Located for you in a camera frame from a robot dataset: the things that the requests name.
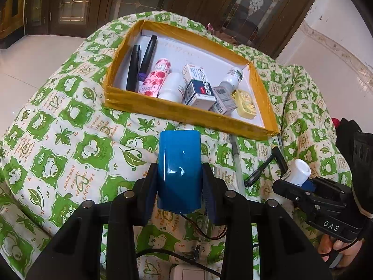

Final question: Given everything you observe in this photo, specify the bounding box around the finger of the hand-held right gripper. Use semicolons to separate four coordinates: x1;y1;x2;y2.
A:
302;177;352;195
272;179;319;208

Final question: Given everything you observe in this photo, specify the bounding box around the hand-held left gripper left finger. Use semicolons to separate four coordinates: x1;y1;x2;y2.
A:
26;163;160;280

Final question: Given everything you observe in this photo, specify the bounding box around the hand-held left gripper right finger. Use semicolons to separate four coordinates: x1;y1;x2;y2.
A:
202;162;333;280

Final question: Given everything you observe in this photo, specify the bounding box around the small white dropper bottle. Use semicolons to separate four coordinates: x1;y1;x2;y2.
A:
281;158;312;187

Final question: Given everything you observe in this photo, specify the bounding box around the blue cylinder battery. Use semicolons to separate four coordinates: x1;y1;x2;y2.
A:
157;130;228;259

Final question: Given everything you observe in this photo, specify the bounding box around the yellow taped cardboard box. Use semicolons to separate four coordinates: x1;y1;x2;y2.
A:
103;20;280;141

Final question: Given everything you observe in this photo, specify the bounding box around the small grey barcode box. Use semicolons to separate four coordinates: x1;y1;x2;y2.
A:
208;85;237;114

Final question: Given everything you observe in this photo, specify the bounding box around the yellow plastic case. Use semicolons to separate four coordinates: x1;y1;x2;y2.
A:
231;89;257;119

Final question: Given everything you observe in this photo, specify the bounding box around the large white plastic bottle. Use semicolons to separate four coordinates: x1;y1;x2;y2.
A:
157;72;188;101

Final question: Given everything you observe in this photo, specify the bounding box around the pink rose print tube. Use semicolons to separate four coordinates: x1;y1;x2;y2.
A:
138;58;171;97

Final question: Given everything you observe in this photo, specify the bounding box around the white bottle with green label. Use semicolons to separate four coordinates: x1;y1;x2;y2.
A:
219;67;244;92

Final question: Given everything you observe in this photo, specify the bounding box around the black pen with purple band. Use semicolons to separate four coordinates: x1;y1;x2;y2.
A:
138;35;158;83

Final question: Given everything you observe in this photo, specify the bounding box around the person's right hand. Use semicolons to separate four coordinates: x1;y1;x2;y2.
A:
318;235;367;269

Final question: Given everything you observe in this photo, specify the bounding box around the thin black pen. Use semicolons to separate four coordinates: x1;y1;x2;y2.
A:
244;147;281;187
276;136;290;178

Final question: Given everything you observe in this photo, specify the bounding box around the dark cloth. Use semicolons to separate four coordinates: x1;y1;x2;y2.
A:
335;117;362;143

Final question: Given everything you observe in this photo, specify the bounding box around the white power adapter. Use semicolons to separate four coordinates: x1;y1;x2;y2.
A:
170;264;206;280

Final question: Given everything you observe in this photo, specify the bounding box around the green white printed blanket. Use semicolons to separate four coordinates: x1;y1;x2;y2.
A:
0;11;354;280

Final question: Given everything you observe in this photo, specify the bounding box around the white blue medicine box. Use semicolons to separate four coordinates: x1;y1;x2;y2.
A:
182;63;218;107

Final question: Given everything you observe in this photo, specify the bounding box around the black mascara tube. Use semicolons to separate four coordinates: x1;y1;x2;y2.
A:
126;44;141;92

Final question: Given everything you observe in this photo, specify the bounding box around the wooden door with flower glass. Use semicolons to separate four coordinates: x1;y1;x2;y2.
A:
210;0;327;60

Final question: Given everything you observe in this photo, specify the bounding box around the wooden door with gold trim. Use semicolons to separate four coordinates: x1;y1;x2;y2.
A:
49;0;181;35

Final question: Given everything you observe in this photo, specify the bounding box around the black cable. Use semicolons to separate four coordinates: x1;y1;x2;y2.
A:
135;248;222;277

